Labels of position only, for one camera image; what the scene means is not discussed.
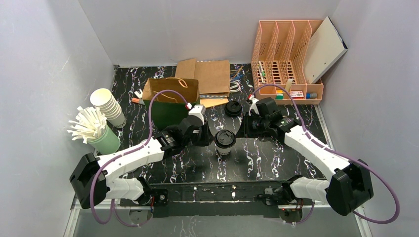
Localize green kraft paper bag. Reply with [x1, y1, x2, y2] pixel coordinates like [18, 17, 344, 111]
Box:
[143, 78, 200, 130]

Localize black coffee cup lid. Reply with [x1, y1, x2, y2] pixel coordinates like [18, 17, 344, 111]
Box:
[224, 101, 243, 118]

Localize white paper coffee cup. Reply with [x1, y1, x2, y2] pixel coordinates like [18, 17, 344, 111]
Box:
[215, 144, 234, 157]

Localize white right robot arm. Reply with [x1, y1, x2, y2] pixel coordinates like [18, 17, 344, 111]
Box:
[236, 95, 374, 216]

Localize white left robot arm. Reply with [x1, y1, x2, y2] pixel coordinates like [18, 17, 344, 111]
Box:
[69, 116, 214, 209]

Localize red and white small box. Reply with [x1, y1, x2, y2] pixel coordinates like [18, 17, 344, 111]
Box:
[290, 91, 305, 99]

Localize grey blue small bottle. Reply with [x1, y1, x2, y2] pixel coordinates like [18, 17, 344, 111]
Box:
[306, 92, 318, 99]

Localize stack of flat paper bags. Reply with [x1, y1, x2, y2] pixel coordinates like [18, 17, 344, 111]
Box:
[175, 59, 230, 108]

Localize teal and orange stapler tools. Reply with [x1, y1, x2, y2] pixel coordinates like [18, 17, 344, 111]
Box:
[131, 89, 145, 105]

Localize orange plastic file organizer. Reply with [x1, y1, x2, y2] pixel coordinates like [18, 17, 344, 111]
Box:
[251, 20, 324, 105]

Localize stack of white paper cups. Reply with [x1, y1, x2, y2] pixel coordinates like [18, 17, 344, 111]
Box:
[90, 88, 126, 128]

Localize green cup of white straws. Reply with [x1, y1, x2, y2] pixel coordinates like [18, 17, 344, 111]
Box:
[67, 106, 121, 155]

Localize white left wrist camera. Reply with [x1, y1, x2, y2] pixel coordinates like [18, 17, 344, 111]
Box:
[187, 104, 206, 127]

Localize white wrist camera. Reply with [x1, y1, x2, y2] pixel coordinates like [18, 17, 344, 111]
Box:
[187, 104, 206, 127]
[248, 97, 259, 116]

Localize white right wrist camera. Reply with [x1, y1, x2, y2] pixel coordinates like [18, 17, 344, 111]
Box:
[248, 97, 259, 116]

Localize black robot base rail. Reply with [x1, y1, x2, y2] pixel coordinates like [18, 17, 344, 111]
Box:
[119, 179, 328, 218]

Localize white board leaning on wall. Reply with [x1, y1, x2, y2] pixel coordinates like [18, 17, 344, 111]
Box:
[303, 17, 348, 84]

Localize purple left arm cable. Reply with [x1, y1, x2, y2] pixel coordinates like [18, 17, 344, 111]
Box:
[90, 89, 194, 228]

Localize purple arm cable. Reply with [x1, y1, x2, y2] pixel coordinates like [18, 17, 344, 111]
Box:
[250, 84, 401, 226]
[90, 89, 194, 228]

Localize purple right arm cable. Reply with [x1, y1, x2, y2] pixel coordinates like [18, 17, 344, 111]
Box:
[250, 84, 401, 226]

